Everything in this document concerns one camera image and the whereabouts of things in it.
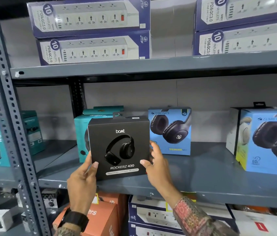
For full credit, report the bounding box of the person's right hand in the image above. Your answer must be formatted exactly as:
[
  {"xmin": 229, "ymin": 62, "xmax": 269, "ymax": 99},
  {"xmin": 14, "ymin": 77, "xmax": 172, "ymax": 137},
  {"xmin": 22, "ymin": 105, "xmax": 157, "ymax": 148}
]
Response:
[{"xmin": 140, "ymin": 140, "xmax": 183, "ymax": 196}]

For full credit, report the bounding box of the person's left hand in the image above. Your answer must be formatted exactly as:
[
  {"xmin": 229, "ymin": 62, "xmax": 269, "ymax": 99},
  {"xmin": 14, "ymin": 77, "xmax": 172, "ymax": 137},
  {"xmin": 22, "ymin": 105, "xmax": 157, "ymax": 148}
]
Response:
[{"xmin": 66, "ymin": 151, "xmax": 99, "ymax": 216}]

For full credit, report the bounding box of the black headphone box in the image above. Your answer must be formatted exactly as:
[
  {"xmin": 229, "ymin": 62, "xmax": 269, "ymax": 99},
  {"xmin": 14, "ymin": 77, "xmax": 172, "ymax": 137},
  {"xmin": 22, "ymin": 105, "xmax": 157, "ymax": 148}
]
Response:
[{"xmin": 87, "ymin": 112, "xmax": 151, "ymax": 181}]

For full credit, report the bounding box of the person's right forearm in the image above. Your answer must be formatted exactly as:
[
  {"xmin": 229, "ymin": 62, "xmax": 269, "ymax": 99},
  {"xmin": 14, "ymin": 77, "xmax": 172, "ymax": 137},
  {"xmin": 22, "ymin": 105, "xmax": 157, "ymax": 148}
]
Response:
[{"xmin": 159, "ymin": 189, "xmax": 240, "ymax": 236}]

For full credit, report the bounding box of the person's left forearm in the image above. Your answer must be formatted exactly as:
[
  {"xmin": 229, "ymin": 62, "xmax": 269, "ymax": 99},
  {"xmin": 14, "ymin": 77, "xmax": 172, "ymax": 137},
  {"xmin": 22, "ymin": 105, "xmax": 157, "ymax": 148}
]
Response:
[{"xmin": 54, "ymin": 208, "xmax": 90, "ymax": 236}]

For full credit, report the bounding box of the small blue headphone box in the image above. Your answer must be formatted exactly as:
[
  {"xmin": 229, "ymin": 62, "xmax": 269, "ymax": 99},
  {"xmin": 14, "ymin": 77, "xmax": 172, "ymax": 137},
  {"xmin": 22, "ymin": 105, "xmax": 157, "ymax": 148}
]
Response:
[{"xmin": 148, "ymin": 106, "xmax": 192, "ymax": 156}]

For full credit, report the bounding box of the blue power strip box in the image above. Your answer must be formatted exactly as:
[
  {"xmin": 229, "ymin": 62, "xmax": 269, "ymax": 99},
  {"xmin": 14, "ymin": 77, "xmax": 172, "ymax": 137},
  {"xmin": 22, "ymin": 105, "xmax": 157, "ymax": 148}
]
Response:
[
  {"xmin": 128, "ymin": 222, "xmax": 181, "ymax": 236},
  {"xmin": 194, "ymin": 0, "xmax": 277, "ymax": 32},
  {"xmin": 192, "ymin": 20, "xmax": 277, "ymax": 56},
  {"xmin": 27, "ymin": 0, "xmax": 151, "ymax": 39},
  {"xmin": 128, "ymin": 195, "xmax": 233, "ymax": 230},
  {"xmin": 36, "ymin": 30, "xmax": 152, "ymax": 66}
]

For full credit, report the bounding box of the large orange box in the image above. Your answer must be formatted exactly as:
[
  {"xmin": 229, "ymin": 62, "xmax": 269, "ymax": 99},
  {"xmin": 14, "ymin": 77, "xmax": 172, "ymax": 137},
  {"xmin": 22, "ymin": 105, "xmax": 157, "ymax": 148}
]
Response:
[{"xmin": 52, "ymin": 201, "xmax": 119, "ymax": 236}]

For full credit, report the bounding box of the small black box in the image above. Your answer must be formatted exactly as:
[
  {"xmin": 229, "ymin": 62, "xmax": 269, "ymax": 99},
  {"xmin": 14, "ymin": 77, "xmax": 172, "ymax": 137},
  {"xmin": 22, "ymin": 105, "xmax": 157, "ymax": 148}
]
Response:
[{"xmin": 41, "ymin": 189, "xmax": 61, "ymax": 210}]

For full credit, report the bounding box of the black wristwatch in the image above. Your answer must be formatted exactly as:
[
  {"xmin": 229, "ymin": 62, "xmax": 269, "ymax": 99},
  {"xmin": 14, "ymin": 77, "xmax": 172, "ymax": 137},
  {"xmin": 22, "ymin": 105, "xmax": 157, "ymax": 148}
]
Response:
[{"xmin": 58, "ymin": 209, "xmax": 90, "ymax": 233}]

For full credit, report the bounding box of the grey metal shelving rack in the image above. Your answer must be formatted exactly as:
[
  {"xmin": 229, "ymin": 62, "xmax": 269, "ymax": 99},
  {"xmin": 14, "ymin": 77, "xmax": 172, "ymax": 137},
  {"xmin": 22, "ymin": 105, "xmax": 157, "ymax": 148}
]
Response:
[{"xmin": 0, "ymin": 0, "xmax": 277, "ymax": 236}]

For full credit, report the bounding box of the white headphone box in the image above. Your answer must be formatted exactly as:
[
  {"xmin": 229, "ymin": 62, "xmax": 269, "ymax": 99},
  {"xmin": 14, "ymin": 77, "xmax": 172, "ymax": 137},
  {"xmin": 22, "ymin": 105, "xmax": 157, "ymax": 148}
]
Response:
[{"xmin": 226, "ymin": 102, "xmax": 267, "ymax": 156}]

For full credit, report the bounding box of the small white box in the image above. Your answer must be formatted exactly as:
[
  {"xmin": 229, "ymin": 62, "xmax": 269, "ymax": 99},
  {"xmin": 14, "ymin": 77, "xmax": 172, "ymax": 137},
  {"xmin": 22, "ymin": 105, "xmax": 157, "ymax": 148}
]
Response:
[{"xmin": 0, "ymin": 208, "xmax": 19, "ymax": 233}]

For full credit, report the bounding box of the large blue headphone box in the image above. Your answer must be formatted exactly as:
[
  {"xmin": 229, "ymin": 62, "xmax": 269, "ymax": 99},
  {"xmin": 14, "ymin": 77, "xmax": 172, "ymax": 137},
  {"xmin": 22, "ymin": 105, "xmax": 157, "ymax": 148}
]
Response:
[{"xmin": 235, "ymin": 108, "xmax": 277, "ymax": 177}]

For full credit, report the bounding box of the white box with red mark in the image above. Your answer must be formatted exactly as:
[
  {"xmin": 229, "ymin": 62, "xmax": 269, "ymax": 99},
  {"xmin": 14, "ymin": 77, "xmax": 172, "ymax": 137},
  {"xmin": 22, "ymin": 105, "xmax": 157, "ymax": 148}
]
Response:
[{"xmin": 228, "ymin": 208, "xmax": 277, "ymax": 236}]

